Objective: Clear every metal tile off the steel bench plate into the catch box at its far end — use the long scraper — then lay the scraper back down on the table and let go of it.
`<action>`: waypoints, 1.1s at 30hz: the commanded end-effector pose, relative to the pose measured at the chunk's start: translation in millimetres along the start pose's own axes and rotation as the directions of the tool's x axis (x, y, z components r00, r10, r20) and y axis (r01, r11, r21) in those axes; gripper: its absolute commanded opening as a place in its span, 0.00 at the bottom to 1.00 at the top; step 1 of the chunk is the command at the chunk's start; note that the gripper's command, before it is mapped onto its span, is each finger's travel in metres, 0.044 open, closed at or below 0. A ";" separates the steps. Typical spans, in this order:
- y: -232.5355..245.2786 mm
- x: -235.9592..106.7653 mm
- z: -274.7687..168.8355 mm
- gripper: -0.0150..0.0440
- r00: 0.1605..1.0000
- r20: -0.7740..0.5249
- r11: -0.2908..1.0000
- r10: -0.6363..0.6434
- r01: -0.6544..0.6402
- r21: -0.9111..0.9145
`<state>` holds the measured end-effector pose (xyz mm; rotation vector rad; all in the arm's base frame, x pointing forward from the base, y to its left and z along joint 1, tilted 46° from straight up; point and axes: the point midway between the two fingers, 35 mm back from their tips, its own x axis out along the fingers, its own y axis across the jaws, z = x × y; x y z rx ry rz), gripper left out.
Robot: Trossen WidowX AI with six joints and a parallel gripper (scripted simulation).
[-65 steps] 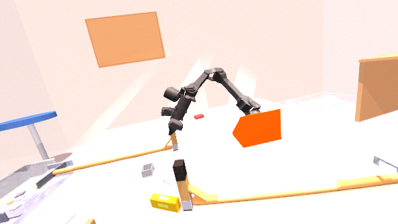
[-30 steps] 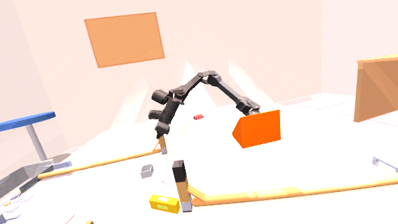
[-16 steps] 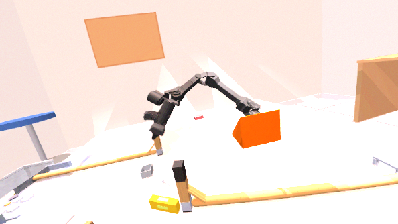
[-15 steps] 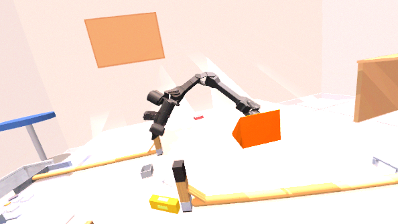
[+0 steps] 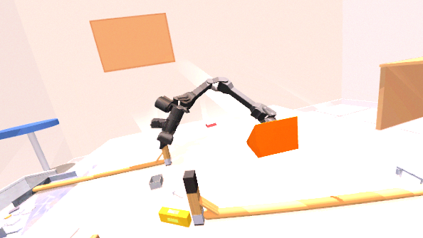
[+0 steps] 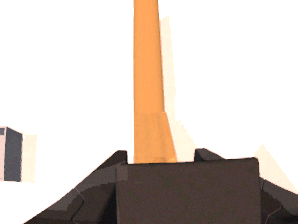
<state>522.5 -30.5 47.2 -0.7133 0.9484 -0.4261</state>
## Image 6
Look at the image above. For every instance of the grey open-top box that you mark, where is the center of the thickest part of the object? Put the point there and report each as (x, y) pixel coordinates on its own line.
(11, 149)

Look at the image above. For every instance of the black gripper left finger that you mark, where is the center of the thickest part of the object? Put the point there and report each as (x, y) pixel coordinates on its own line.
(92, 201)

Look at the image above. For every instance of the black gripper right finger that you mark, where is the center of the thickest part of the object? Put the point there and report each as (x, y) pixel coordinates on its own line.
(279, 206)

